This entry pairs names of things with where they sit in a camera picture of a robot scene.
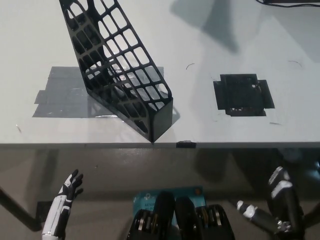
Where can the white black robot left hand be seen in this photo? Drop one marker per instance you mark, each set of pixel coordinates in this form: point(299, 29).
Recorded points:
point(56, 215)

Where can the black lattice magazine stand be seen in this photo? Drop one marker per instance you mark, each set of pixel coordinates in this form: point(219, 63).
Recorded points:
point(162, 122)

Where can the black table leg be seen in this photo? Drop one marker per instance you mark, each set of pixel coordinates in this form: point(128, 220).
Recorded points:
point(15, 207)
point(312, 216)

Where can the grey tape patch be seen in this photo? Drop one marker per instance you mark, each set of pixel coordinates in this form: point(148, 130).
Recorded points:
point(60, 95)

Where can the small black tape piece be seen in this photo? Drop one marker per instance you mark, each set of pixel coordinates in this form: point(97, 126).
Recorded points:
point(186, 144)

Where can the black square tape patch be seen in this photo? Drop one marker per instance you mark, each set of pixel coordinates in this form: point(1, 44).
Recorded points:
point(240, 92)

